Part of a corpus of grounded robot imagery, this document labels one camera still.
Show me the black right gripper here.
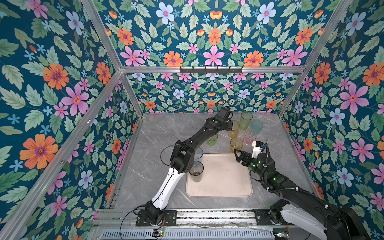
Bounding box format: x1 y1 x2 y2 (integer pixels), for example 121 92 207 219
233 149 267 182

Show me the yellow tall glass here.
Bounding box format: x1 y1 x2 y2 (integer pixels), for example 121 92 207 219
229 121 240 139

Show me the beige plastic tray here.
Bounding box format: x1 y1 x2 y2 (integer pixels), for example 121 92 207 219
186 154 253 198

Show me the blue tall glass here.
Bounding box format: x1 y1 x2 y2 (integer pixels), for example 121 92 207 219
194 147 204 161

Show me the grey tall glass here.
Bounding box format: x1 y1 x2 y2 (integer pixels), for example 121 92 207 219
189 161 204 183

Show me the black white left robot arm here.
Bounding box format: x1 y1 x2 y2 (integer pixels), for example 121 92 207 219
143 111 233 225

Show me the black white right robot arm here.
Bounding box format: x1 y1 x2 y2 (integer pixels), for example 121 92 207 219
234 148 370 240

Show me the yellow short glass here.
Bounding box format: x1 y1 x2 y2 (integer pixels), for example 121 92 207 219
230 138 244 153

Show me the green short glass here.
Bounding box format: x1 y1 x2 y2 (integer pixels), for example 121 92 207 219
206 134 218 147

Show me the pink short glass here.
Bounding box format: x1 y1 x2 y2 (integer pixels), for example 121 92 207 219
244 129 258 145

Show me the light green tall glass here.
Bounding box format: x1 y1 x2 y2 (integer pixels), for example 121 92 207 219
240 112 253 131

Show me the teal short glass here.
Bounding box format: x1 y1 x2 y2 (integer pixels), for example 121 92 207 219
250 120 264 134

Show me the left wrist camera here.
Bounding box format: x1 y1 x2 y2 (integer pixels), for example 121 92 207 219
218 107 233 121

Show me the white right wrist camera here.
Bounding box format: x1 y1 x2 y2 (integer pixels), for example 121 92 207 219
252 141 264 159

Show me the metal hook rail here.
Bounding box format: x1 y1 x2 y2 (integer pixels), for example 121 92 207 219
179 66 243 75

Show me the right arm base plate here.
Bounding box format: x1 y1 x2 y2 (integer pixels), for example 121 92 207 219
252 209 293 226

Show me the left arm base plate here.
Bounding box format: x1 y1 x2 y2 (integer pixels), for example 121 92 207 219
136 210 178 227

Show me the white vented cable duct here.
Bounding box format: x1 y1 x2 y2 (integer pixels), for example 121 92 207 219
100 229 275 240

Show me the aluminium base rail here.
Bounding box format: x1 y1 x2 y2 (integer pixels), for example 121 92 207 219
94 209 287 228

